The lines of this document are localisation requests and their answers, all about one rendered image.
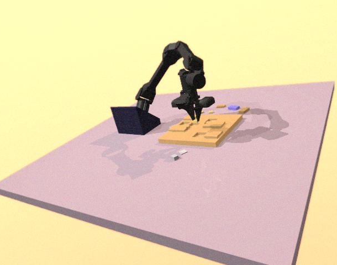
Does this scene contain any purple block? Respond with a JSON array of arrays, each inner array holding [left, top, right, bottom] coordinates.
[[228, 105, 240, 110]]

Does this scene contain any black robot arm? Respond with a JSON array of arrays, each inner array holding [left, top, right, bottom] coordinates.
[[135, 41, 206, 112]]

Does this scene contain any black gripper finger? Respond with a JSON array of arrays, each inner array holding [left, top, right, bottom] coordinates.
[[184, 104, 195, 120], [193, 107, 203, 121]]

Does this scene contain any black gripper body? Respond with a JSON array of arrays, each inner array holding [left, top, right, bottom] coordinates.
[[171, 87, 215, 108]]

